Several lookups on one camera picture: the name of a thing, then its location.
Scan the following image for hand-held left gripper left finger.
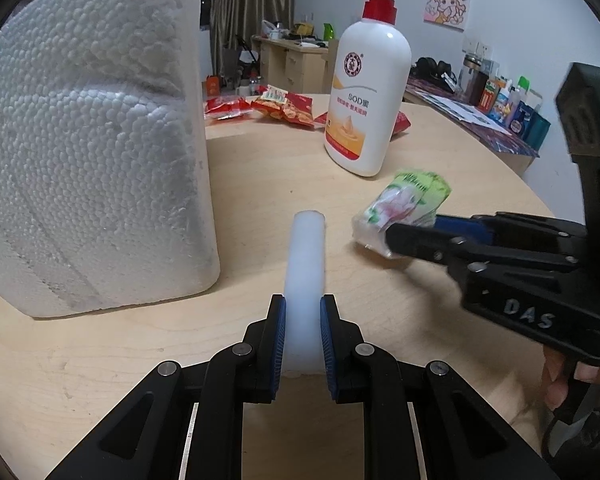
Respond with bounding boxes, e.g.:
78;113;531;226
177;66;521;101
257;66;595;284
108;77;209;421
45;294;287;480

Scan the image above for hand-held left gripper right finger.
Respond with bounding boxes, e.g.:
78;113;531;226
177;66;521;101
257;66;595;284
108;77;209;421
319;294;563;480

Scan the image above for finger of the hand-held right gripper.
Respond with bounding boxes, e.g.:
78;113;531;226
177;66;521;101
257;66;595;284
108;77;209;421
432;212;588;252
384;222;583;275

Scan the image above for white foam box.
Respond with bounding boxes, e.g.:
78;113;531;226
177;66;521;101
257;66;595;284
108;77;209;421
0;0;222;318

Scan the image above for person's right hand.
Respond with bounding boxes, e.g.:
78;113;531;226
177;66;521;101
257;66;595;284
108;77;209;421
540;347;600;409

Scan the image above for purple desk mat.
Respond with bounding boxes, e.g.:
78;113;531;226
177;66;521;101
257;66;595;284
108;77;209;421
405;77;541;158

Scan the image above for row of toiletry bottles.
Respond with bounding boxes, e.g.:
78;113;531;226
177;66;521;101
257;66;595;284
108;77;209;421
477;74;551;143

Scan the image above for white lotion pump bottle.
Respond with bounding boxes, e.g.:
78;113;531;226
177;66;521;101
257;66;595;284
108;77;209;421
324;0;412;177

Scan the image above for black headphones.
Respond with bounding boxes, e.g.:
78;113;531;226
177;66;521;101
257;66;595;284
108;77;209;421
414;57;456;92

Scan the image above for light wooden desk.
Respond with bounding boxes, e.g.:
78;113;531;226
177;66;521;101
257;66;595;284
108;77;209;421
251;35;329;95

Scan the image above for brown curtain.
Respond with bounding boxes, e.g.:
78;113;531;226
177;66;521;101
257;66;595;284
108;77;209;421
209;0;297;81

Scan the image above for cartoon wall poster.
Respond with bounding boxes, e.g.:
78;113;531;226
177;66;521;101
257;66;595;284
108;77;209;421
423;0;472;31

